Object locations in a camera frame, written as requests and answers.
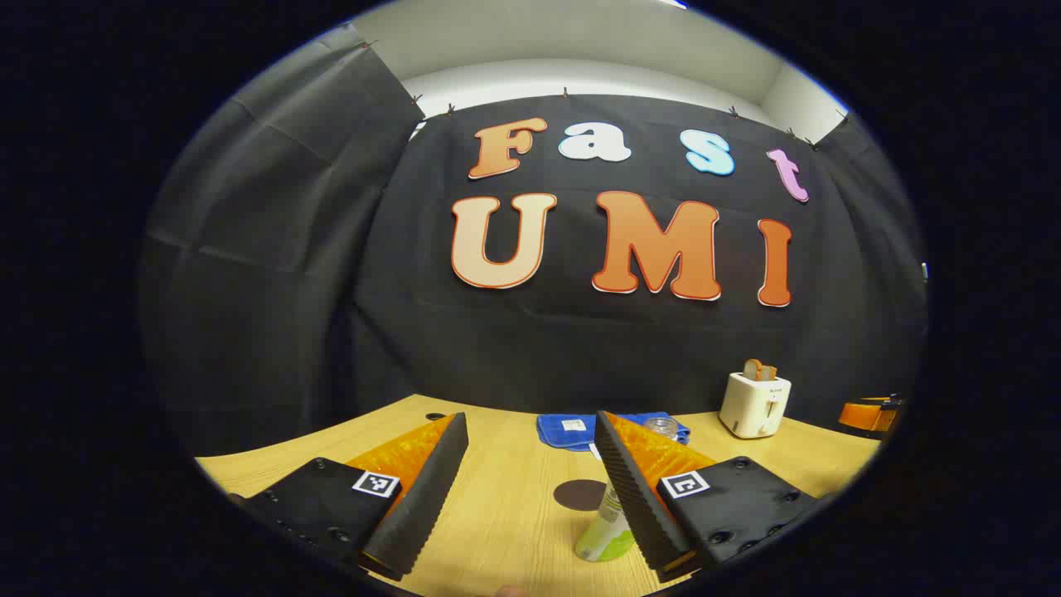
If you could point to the blue folded towel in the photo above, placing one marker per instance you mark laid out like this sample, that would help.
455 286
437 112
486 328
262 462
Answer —
559 435

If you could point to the green-label plastic water bottle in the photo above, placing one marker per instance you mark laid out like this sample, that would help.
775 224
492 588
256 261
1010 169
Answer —
605 535

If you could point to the dark brown round coaster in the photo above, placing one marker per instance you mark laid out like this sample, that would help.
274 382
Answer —
578 495

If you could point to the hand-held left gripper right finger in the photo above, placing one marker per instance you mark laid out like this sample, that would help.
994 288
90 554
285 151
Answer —
634 497

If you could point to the white toaster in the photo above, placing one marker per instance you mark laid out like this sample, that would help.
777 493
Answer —
753 408

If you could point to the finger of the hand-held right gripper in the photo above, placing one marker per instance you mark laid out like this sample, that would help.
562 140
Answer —
864 414

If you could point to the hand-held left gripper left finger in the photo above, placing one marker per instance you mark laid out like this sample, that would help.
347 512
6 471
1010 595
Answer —
431 489

